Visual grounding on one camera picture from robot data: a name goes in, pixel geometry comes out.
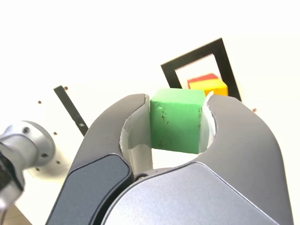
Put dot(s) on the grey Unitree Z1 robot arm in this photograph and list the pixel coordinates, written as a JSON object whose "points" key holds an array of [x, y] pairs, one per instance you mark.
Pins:
{"points": [[30, 140]]}

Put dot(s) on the black tape square outline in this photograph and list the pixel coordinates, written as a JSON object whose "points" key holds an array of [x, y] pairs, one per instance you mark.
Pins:
{"points": [[226, 65]]}

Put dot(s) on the yellow cube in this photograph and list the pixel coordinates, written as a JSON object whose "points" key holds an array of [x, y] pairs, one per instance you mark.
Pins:
{"points": [[211, 86]]}

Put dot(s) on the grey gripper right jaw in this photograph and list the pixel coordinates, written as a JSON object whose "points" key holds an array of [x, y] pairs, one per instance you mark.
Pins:
{"points": [[234, 187]]}

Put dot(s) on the green cube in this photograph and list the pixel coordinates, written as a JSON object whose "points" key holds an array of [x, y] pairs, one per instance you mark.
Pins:
{"points": [[175, 124]]}

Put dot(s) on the black tape strip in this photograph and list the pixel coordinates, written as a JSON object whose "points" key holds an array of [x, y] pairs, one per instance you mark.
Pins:
{"points": [[70, 110]]}

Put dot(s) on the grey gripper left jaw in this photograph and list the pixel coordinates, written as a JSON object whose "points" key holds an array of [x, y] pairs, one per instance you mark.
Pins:
{"points": [[93, 164]]}

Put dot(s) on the red cube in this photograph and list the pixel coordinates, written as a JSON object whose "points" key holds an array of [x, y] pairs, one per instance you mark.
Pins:
{"points": [[201, 77]]}

